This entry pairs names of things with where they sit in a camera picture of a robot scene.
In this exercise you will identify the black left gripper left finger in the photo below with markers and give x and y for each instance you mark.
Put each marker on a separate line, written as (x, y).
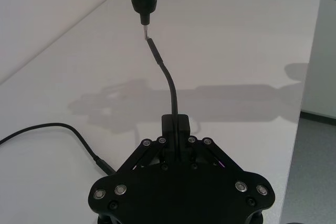
(149, 153)

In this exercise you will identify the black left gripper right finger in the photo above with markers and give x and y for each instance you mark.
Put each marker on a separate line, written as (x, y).
(202, 153)

